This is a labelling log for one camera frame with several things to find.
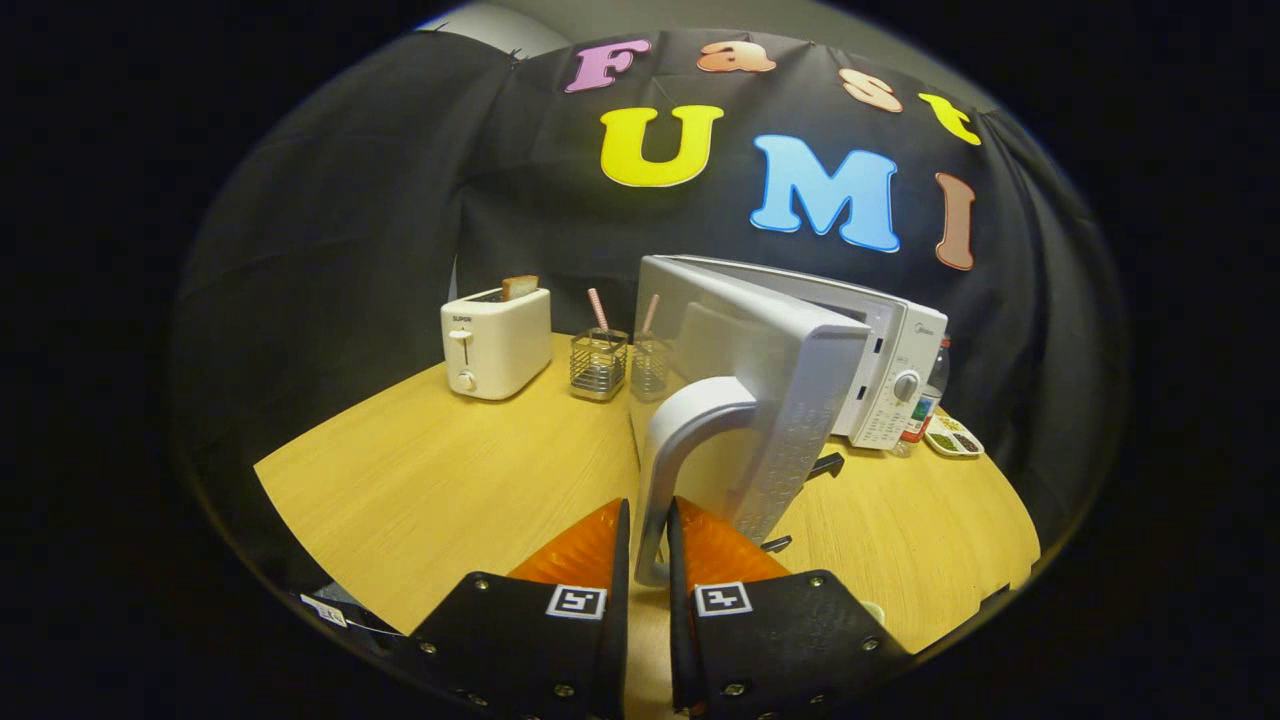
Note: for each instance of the white microwave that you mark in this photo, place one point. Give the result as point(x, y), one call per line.
point(790, 400)

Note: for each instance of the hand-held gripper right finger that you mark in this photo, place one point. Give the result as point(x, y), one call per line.
point(680, 640)

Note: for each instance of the clear bottle red label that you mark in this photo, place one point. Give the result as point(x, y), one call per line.
point(925, 405)

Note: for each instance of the toast slice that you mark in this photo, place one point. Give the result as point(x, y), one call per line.
point(520, 288)

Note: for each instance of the white divided bean dish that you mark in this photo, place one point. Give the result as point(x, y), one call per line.
point(953, 438)

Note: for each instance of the pink striped straw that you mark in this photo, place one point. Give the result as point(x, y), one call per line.
point(598, 310)

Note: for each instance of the white toaster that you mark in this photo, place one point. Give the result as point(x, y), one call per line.
point(500, 345)

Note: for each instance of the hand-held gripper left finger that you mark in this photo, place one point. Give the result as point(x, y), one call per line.
point(615, 620)

